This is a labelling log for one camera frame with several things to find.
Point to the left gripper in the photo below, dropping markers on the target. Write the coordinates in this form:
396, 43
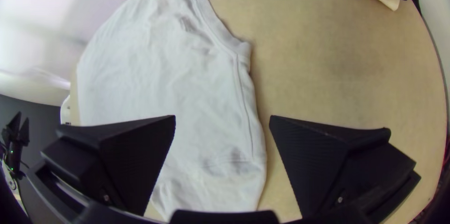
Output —
15, 132

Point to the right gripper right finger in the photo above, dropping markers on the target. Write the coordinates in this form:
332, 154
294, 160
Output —
327, 160

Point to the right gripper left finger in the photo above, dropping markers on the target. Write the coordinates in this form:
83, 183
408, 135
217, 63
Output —
119, 160

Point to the grey t-shirt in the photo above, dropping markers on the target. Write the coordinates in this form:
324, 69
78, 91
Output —
168, 76

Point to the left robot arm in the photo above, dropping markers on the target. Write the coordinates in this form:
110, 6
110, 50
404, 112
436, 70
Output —
13, 163

